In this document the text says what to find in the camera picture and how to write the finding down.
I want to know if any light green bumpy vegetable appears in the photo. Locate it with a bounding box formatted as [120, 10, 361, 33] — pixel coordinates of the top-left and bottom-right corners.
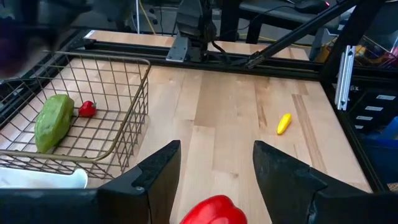
[34, 93, 76, 154]

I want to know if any blue plastic bin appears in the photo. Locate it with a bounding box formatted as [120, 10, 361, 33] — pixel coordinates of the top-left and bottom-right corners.
[362, 116, 398, 184]

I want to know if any black aluminium table frame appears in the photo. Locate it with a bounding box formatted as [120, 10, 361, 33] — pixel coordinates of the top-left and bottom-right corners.
[0, 0, 398, 194]

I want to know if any large red bell pepper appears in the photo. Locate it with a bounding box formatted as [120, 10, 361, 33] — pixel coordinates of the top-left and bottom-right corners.
[179, 194, 249, 224]

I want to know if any metal wire basket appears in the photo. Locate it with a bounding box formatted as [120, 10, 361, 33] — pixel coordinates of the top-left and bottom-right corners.
[0, 50, 152, 182]

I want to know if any silver aluminium bracket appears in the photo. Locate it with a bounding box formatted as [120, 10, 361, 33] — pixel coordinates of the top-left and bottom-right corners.
[333, 45, 357, 111]

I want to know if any black desk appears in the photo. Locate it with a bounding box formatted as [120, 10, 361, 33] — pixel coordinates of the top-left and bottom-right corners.
[239, 0, 343, 44]

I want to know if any small yellow pepper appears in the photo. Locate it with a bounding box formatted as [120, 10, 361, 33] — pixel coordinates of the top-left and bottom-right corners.
[276, 113, 294, 136]

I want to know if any spare wire basket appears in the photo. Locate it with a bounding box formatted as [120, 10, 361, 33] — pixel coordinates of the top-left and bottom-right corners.
[354, 34, 398, 68]

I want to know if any small red strawberry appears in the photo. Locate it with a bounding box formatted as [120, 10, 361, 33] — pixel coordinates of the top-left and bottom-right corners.
[78, 100, 98, 118]

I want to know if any black labelled drawer cabinet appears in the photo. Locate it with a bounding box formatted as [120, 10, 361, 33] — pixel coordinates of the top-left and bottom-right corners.
[348, 88, 398, 134]

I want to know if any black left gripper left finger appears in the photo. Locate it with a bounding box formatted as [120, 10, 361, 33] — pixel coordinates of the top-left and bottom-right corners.
[96, 139, 182, 224]

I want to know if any black computer mouse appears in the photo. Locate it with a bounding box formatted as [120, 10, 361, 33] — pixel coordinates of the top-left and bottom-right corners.
[294, 0, 330, 14]

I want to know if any yellow cable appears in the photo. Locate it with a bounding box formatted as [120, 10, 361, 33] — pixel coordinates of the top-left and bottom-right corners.
[138, 0, 156, 35]

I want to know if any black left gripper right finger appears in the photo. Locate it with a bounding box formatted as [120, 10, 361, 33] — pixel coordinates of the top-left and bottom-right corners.
[252, 139, 398, 224]

